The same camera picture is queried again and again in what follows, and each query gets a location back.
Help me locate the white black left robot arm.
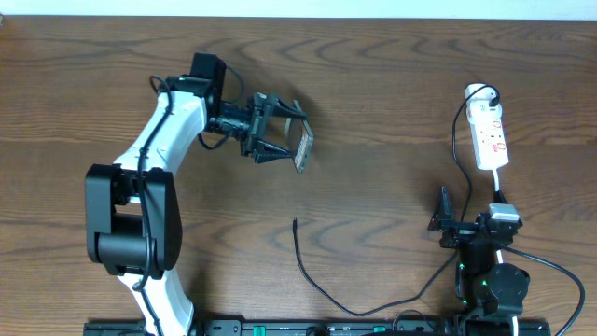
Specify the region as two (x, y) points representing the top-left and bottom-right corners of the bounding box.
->
(83, 53), (313, 335)

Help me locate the Galaxy S25 Ultra smartphone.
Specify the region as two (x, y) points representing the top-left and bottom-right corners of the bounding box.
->
(284, 119), (314, 175)

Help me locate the white power strip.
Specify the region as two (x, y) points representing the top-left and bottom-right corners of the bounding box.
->
(465, 83), (508, 171)

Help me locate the white power strip cord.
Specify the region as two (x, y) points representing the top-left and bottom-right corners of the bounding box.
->
(492, 168), (520, 336)

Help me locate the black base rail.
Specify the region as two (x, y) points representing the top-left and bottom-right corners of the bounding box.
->
(82, 315), (551, 336)

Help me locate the black charger cable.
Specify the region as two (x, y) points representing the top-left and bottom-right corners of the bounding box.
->
(292, 83), (502, 317)

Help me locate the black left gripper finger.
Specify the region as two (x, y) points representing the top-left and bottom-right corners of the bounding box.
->
(254, 140), (292, 164)
(270, 95), (307, 119)

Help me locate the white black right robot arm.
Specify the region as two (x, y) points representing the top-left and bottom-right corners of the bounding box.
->
(428, 188), (530, 335)

